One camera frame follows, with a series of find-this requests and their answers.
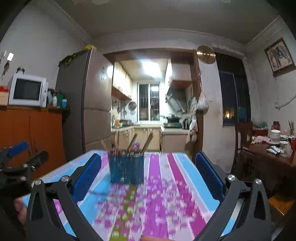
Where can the dark wooden side table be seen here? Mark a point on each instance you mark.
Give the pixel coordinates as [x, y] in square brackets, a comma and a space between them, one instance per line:
[275, 171]

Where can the black wok on stove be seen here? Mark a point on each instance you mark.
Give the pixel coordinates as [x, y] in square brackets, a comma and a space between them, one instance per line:
[171, 118]

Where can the orange wooden cabinet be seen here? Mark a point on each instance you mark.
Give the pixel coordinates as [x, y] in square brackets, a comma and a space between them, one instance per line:
[41, 128]

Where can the brown refrigerator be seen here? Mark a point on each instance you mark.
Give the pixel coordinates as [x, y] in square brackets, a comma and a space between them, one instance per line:
[84, 81]

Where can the left hand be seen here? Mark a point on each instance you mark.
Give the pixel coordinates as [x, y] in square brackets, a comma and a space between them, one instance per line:
[21, 210]

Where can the hanging kitchen towel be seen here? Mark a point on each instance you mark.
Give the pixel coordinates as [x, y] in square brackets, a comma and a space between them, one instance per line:
[193, 130]

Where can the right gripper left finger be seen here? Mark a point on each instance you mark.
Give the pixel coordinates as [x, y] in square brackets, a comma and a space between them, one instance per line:
[83, 177]

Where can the steel range hood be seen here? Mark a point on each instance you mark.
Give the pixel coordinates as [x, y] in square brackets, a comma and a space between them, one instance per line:
[176, 99]

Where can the blue perforated utensil holder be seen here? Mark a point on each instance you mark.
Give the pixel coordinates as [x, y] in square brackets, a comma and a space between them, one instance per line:
[126, 168]

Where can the gold round wall clock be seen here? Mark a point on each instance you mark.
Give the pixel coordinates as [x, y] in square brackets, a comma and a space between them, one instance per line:
[206, 54]

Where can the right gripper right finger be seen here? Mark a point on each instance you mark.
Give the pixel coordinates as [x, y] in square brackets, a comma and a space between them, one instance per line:
[212, 175]

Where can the ceiling light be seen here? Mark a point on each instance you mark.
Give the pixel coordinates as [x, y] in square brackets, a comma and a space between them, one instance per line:
[151, 69]

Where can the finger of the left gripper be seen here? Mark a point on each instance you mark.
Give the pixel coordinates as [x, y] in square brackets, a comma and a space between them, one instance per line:
[38, 160]
[17, 149]

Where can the floral striped tablecloth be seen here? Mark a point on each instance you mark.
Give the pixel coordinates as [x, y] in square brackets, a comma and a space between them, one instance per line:
[173, 202]

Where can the stacked white bowls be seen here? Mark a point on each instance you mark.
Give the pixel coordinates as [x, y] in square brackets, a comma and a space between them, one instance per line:
[275, 136]

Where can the steel electric kettle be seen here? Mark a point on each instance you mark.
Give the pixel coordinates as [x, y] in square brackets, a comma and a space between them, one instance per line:
[185, 124]

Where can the kitchen window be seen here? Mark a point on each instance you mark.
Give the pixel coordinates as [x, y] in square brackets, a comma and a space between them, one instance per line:
[148, 102]

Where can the dark wooden chair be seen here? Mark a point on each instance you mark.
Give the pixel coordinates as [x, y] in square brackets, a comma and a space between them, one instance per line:
[243, 138]

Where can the white microwave oven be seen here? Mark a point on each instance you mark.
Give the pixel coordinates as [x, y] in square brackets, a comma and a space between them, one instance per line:
[28, 90]

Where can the white hanging plastic bag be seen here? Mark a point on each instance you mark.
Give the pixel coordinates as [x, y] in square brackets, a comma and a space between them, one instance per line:
[202, 103]

